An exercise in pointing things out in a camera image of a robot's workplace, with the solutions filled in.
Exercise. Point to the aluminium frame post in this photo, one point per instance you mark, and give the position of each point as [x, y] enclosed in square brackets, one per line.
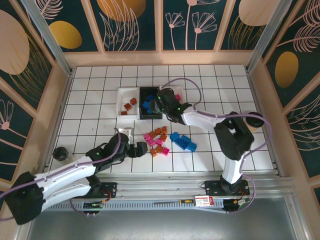
[268, 32]
[46, 32]

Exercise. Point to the orange lego brick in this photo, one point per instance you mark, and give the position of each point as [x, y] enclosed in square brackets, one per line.
[156, 150]
[152, 135]
[128, 107]
[158, 131]
[133, 100]
[163, 137]
[124, 113]
[164, 129]

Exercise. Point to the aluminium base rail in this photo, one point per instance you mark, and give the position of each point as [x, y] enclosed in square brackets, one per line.
[162, 187]

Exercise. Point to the blue lego brick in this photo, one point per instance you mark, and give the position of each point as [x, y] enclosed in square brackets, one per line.
[150, 111]
[150, 97]
[192, 146]
[174, 137]
[145, 105]

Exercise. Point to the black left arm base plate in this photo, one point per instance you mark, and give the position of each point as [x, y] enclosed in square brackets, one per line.
[111, 186]

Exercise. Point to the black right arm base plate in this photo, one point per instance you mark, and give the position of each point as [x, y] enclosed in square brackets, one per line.
[211, 186]

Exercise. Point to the paper coffee cup black lid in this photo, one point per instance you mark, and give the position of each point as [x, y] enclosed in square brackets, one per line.
[255, 122]

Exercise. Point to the pink lego brick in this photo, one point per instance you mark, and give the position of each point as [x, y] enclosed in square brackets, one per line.
[150, 142]
[158, 142]
[147, 137]
[177, 97]
[165, 151]

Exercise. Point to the translucent white container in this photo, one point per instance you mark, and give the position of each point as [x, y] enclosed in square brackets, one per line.
[178, 90]

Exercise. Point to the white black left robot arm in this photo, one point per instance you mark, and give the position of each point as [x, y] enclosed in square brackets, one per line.
[57, 175]

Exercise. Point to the small bottle black cap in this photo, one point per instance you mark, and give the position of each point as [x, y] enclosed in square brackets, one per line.
[60, 153]

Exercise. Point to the red white small box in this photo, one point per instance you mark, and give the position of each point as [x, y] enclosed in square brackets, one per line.
[203, 201]

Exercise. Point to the grey metal base sheet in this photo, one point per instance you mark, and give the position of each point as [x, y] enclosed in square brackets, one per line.
[162, 225]

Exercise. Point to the white plastic container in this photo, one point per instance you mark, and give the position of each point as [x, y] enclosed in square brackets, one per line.
[127, 110]

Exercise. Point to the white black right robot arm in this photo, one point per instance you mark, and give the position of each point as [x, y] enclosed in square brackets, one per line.
[232, 140]

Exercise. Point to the blue lego plate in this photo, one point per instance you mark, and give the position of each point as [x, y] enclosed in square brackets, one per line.
[182, 143]

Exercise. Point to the black plastic container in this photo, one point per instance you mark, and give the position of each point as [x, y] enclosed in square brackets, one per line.
[143, 91]

